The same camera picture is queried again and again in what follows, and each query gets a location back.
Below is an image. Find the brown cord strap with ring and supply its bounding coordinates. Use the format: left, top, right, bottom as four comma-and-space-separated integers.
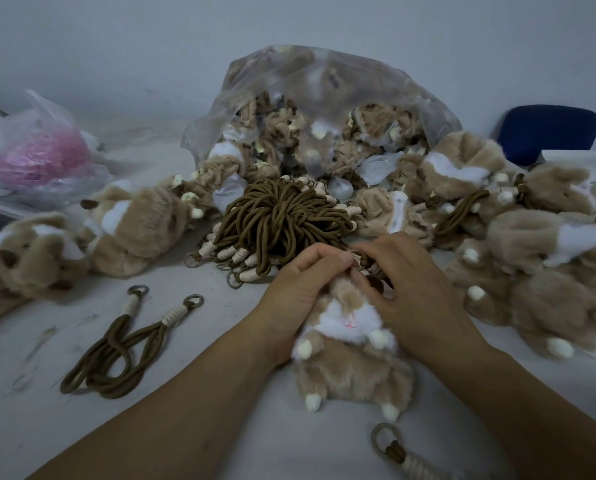
60, 285, 151, 399
432, 189, 492, 239
370, 422, 461, 480
65, 294, 205, 399
350, 251, 393, 295

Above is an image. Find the person's left hand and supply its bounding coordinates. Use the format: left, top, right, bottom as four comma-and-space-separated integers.
250, 243, 356, 368

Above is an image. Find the person's left forearm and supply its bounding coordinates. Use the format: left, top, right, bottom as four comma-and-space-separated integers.
28, 322, 291, 480

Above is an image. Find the person's right forearm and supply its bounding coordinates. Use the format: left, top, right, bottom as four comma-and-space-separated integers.
428, 340, 596, 480

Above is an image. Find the blue chair backrest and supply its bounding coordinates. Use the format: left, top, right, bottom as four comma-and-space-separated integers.
497, 105, 596, 168

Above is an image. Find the bundle of brown cord straps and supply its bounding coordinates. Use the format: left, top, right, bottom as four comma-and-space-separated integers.
184, 176, 363, 290

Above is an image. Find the pile of loose plush toys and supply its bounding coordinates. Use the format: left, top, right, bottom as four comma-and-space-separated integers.
418, 130, 596, 361

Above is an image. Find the heap of bagged plush toys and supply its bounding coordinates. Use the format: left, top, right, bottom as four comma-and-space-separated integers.
193, 92, 436, 245

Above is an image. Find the clear plastic bag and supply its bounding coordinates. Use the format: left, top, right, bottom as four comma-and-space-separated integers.
180, 45, 449, 205

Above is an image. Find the translucent bag with pink filling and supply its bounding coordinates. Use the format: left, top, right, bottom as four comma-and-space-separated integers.
0, 90, 115, 208

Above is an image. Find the person's right hand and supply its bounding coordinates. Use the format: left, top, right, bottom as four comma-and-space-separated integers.
350, 232, 494, 366

